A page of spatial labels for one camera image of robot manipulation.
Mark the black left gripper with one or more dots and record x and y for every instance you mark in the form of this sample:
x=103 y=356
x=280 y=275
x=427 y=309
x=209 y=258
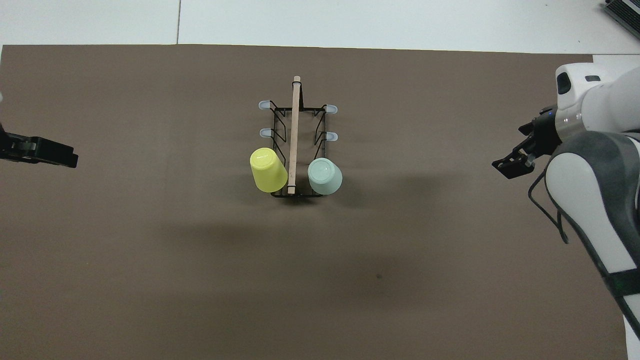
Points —
x=20 y=149

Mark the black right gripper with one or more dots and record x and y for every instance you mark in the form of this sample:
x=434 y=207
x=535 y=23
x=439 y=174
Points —
x=544 y=132

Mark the pale green plastic cup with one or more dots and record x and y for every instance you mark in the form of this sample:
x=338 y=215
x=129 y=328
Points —
x=325 y=177

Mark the yellow plastic cup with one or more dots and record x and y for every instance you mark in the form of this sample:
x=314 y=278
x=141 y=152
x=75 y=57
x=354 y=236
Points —
x=267 y=170

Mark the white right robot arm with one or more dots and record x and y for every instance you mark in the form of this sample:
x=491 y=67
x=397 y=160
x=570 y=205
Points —
x=590 y=190

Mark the grey ribbed device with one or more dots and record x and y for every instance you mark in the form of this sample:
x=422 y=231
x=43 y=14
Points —
x=625 y=11

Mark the brown table mat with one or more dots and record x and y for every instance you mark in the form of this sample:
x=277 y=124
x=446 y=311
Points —
x=200 y=275

